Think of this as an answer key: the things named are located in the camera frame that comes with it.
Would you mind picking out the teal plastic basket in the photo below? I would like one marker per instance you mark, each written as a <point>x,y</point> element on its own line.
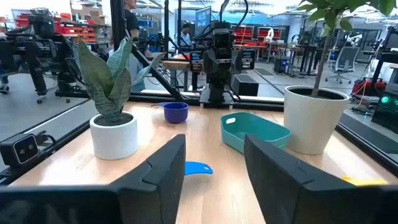
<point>248,124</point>

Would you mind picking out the red toolbox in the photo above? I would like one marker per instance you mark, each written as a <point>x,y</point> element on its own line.
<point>368,86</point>

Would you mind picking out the blue measuring cup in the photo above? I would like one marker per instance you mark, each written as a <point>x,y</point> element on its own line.
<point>197,168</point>

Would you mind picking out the green snake plant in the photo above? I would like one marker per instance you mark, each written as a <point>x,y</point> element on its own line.
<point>102,81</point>

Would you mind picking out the purple measuring cup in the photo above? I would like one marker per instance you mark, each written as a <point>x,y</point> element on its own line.
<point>175,113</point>

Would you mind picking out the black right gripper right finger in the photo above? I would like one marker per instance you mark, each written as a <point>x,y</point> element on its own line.
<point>286,193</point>

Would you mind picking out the grey office chair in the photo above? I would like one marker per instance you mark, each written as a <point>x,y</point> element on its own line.
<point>345,60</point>

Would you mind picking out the leafy green plant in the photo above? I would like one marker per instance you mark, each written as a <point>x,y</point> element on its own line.
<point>329,18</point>

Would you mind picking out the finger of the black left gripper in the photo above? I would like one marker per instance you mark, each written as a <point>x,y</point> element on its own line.
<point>196,61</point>
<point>248,59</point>

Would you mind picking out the black table-level camera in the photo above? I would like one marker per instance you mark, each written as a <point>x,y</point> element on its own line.
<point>20,149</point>

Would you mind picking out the black equipment with green light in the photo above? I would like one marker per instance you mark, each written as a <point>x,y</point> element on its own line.
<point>385,115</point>

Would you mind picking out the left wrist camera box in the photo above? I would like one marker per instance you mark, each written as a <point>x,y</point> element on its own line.
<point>222,39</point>

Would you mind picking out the dark computer monitor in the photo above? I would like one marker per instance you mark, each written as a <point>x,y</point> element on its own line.
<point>202,18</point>

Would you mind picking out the yellow measuring cup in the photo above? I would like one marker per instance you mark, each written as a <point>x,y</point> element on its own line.
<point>363,181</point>

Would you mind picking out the wooden side table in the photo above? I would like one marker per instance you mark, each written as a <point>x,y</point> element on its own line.
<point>175,64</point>

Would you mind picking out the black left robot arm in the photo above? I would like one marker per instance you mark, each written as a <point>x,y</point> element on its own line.
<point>216,91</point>

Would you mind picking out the tall cream round pot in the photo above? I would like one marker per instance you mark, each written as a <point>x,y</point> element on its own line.
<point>311,124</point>

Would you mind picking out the black neighbouring robot rig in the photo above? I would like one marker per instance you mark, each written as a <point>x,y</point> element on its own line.
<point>40,28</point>

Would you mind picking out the person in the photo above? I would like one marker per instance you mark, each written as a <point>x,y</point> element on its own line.
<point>130,21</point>
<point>185,35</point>

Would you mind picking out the red parts bins shelf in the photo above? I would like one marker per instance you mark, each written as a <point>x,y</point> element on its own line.
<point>81,31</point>
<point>242,32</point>

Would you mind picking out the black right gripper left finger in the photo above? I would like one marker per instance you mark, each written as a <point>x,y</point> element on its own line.
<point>158,186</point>

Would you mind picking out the black aluminium table frame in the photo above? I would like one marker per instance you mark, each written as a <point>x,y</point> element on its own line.
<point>258,104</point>

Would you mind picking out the black floor box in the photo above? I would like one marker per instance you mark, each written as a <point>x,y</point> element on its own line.
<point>245,85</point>

